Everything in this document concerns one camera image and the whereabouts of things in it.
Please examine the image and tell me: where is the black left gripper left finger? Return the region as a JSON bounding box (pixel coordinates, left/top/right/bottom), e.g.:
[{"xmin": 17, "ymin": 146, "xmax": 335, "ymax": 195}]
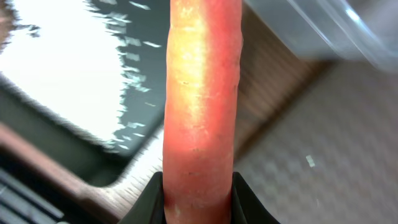
[{"xmin": 118, "ymin": 172, "xmax": 165, "ymax": 224}]

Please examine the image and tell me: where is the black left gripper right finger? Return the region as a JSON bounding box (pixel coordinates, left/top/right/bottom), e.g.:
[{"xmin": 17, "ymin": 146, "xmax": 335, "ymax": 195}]
[{"xmin": 230, "ymin": 172, "xmax": 280, "ymax": 224}]

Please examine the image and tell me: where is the orange carrot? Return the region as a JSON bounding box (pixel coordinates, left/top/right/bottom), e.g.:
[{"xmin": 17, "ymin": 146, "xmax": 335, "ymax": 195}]
[{"xmin": 162, "ymin": 0, "xmax": 243, "ymax": 224}]

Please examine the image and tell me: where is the white rice pile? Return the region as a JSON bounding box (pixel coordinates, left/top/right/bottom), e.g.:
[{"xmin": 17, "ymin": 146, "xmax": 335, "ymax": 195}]
[{"xmin": 1, "ymin": 0, "xmax": 168, "ymax": 153}]

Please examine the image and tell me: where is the brown plastic tray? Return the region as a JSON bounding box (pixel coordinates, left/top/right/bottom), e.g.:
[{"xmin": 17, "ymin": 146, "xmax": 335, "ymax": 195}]
[{"xmin": 236, "ymin": 63, "xmax": 397, "ymax": 224}]

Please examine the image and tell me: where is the black plastic bin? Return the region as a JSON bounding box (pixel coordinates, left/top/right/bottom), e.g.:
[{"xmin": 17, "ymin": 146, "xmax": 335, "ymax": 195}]
[{"xmin": 1, "ymin": 0, "xmax": 169, "ymax": 187}]

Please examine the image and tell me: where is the clear plastic bin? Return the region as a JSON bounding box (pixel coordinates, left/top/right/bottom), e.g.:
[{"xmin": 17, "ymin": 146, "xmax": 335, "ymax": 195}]
[{"xmin": 246, "ymin": 0, "xmax": 397, "ymax": 72}]

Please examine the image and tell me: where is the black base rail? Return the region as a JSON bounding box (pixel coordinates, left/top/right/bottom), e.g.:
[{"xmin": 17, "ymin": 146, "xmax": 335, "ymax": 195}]
[{"xmin": 1, "ymin": 155, "xmax": 95, "ymax": 224}]

